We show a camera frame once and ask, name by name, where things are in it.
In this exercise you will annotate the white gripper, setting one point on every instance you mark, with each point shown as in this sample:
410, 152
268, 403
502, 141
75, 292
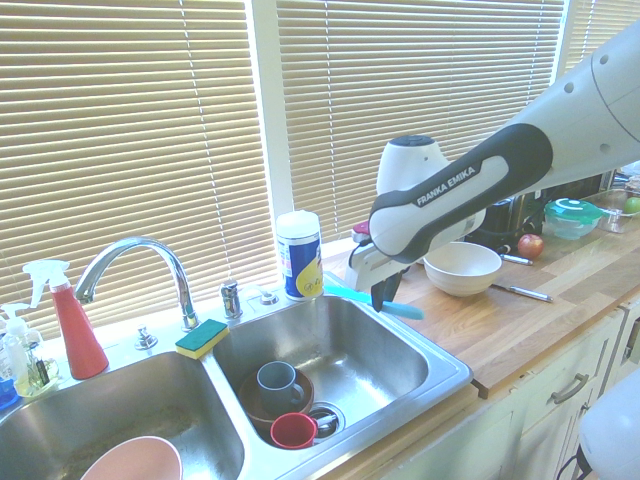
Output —
367, 272

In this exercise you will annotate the teal kitchen knife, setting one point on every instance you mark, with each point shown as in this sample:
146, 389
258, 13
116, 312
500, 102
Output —
407, 311

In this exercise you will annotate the white Franka Emika robot arm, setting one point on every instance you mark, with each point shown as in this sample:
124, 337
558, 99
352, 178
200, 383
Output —
550, 135

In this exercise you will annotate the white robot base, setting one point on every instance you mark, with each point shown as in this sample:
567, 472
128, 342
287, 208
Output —
615, 430

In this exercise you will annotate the stainless steel double sink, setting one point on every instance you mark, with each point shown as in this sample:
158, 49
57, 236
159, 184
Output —
360, 350

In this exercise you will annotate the chrome sink hole cover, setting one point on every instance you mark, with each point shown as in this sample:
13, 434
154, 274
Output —
268, 299

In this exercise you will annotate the sink drain strainer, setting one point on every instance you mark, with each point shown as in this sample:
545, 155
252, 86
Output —
332, 417

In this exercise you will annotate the silver knife with long blade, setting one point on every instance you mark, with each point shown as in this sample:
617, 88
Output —
525, 292

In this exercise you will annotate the chrome sink soap dispenser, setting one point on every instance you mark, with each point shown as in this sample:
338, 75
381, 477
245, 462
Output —
231, 300

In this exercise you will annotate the white ceramic bowl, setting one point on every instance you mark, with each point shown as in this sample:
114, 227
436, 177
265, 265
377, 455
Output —
465, 272

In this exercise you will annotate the white and blue wipes canister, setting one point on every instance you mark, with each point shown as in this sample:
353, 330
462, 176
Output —
300, 260

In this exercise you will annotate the gray mug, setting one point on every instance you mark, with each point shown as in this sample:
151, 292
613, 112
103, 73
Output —
277, 385

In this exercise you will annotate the black and chrome toaster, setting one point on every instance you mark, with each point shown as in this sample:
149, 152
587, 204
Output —
510, 220

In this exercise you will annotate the red apple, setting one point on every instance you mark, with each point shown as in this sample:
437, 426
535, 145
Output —
531, 246

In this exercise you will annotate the red plastic cup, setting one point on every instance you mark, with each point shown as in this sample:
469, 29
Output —
292, 432

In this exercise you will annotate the brown bowl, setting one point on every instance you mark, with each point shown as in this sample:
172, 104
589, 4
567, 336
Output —
250, 405

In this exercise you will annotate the green and yellow sponge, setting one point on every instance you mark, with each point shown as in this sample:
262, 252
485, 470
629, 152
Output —
202, 337

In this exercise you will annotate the clear container with green lid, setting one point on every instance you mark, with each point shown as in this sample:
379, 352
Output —
570, 215

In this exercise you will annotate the cream kitchen cabinet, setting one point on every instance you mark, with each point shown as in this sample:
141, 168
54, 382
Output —
540, 420

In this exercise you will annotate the medium beige window blind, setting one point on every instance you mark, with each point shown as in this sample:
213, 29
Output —
400, 90

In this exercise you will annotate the chrome gooseneck faucet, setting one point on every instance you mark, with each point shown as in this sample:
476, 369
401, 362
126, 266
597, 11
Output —
170, 260

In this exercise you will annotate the clear glass dish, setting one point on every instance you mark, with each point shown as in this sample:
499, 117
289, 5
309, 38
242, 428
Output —
615, 220

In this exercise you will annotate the chrome faucet knob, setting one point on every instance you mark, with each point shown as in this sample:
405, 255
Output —
145, 339

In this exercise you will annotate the green round fruit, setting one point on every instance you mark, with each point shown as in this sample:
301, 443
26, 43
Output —
633, 205

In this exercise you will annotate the pink bowl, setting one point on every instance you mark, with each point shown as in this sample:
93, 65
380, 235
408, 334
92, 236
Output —
135, 460

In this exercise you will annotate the wide beige window blind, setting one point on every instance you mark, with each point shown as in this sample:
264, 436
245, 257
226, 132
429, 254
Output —
125, 125

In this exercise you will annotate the red spray bottle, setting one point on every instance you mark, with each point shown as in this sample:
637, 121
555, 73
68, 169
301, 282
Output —
77, 340

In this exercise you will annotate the narrow beige window blind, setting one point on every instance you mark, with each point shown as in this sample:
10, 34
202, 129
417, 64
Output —
595, 25

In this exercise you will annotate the round yellow liquid soap bottle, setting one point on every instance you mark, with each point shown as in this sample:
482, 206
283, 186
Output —
37, 377

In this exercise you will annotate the clear pump soap bottle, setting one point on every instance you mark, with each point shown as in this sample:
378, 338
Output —
14, 345

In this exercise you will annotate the blue bottle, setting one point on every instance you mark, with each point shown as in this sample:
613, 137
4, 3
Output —
6, 392

